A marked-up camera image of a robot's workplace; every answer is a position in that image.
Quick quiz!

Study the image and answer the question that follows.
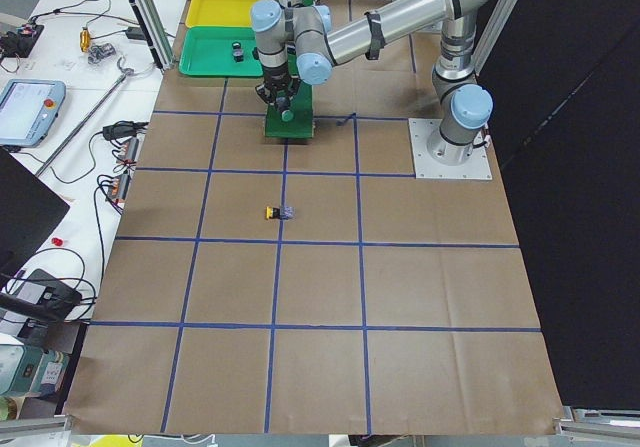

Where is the black power adapter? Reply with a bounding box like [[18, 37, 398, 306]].
[[125, 27, 146, 41]]

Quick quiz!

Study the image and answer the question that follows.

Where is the teach pendant tablet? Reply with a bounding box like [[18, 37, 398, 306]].
[[1, 79, 66, 148]]

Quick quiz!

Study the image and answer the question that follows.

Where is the yellow plastic tray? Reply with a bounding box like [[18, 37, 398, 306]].
[[185, 0, 259, 28]]

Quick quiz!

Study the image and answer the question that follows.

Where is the green conveyor belt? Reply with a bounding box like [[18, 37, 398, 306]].
[[250, 0, 315, 139]]

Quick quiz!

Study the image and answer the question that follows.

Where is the green push button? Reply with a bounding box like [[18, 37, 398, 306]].
[[232, 42, 244, 63], [275, 96, 295, 122]]

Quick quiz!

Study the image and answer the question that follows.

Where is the yellow push button near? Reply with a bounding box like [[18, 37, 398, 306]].
[[265, 205, 295, 221]]

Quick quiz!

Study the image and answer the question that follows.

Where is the green plastic tray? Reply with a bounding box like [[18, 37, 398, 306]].
[[179, 26, 262, 78]]

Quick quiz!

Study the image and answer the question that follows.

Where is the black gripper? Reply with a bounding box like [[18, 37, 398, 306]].
[[255, 69, 301, 107]]

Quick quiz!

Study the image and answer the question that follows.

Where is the aluminium frame post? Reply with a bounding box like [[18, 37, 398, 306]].
[[128, 0, 175, 71]]

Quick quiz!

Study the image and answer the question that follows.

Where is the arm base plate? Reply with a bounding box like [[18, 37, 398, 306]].
[[408, 118, 492, 181]]

